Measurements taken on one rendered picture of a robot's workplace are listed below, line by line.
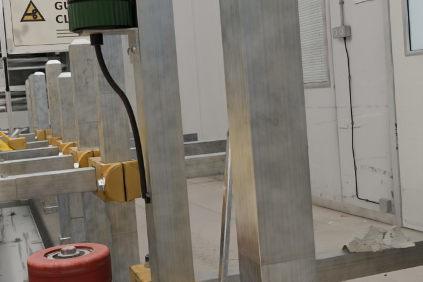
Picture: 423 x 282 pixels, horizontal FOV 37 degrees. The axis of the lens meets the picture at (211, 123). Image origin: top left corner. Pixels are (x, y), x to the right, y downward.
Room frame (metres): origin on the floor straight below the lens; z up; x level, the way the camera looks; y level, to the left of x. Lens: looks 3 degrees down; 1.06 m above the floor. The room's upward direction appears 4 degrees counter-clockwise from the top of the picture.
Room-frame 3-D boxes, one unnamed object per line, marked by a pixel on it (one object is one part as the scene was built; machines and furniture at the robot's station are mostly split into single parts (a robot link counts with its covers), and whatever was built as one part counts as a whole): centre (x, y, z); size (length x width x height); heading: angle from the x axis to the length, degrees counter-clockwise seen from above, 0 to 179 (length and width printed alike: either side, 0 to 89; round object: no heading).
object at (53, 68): (1.55, 0.38, 0.92); 0.03 x 0.03 x 0.48; 19
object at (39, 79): (2.02, 0.54, 0.92); 0.03 x 0.03 x 0.48; 19
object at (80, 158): (1.10, 0.22, 0.95); 0.13 x 0.06 x 0.05; 19
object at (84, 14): (0.59, 0.09, 1.13); 0.06 x 0.06 x 0.02
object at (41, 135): (2.04, 0.55, 0.95); 0.13 x 0.06 x 0.05; 19
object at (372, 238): (0.73, -0.18, 0.87); 0.09 x 0.07 x 0.02; 109
